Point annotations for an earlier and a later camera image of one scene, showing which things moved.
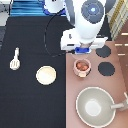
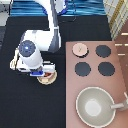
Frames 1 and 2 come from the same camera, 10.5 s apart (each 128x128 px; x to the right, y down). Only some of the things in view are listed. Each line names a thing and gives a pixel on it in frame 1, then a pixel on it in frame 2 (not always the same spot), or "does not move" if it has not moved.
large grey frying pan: x=96 y=108 does not move
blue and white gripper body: x=82 y=50 -> x=39 y=72
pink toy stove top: x=106 y=72 does not move
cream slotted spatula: x=15 y=63 does not move
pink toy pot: x=82 y=67 -> x=49 y=75
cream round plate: x=46 y=75 does not move
